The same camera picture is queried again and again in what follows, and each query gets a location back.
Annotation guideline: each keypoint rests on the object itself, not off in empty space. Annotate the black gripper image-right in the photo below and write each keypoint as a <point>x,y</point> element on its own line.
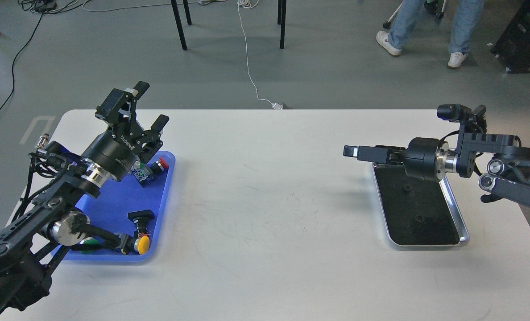
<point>421,159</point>

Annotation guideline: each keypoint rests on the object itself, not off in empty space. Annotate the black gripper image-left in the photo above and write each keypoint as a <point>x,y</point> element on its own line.
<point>115,150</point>

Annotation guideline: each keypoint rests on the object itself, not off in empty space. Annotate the small black gear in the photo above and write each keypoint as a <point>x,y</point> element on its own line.
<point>407,189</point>

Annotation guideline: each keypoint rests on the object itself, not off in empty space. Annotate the silver metal tray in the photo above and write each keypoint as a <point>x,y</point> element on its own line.
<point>426,219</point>

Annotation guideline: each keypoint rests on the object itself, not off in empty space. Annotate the blue plastic tray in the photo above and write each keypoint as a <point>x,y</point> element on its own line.
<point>110,211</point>

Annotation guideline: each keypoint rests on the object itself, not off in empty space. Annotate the black table leg left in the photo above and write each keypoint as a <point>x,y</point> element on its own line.
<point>178,22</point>

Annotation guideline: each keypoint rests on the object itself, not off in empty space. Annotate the black table leg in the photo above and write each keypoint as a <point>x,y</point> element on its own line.
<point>281,20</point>
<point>178,22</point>

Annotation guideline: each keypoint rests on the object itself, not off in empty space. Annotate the black equipment case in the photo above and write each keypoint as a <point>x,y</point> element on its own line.
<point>512,49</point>

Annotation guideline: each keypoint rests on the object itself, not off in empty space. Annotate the black table leg right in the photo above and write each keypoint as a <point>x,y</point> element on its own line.
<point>281,20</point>

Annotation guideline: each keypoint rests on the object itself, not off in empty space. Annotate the red push button switch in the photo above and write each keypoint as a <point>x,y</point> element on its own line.
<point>159,166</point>

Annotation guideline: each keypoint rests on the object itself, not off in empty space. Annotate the blue green switch block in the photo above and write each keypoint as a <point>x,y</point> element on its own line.
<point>142,173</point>

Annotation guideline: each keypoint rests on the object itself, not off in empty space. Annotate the black push button switch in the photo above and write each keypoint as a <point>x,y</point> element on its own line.
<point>141,216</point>

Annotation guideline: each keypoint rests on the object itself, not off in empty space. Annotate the yellow push button switch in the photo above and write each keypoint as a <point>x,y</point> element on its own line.
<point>138,245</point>

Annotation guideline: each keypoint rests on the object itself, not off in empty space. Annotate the green push button switch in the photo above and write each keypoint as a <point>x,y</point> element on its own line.
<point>89,245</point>

